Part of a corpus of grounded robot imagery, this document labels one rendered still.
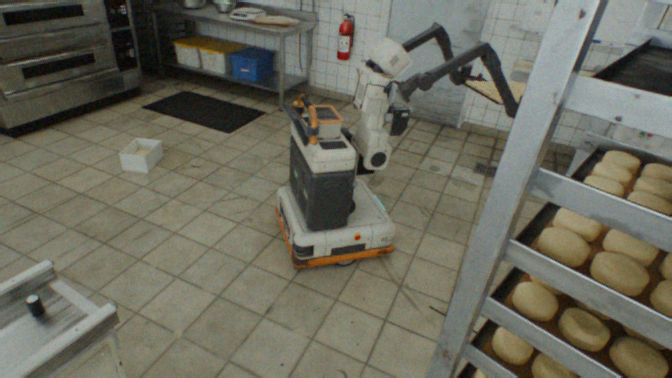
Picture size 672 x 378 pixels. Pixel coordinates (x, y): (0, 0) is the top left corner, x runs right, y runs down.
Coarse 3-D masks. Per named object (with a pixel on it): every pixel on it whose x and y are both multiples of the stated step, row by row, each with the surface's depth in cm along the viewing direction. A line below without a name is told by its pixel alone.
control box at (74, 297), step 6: (60, 282) 119; (54, 288) 117; (60, 288) 117; (66, 288) 118; (66, 294) 116; (72, 294) 116; (78, 294) 116; (72, 300) 114; (78, 300) 114; (84, 300) 114; (78, 306) 113; (84, 306) 113; (90, 306) 113; (96, 306) 113; (90, 312) 111; (114, 330) 114; (114, 336) 114
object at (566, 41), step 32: (576, 0) 29; (608, 0) 30; (544, 32) 32; (576, 32) 30; (544, 64) 32; (576, 64) 31; (544, 96) 33; (512, 128) 36; (544, 128) 34; (512, 160) 37; (512, 192) 38; (480, 224) 42; (512, 224) 40; (480, 256) 43; (480, 288) 45; (448, 320) 50; (448, 352) 52
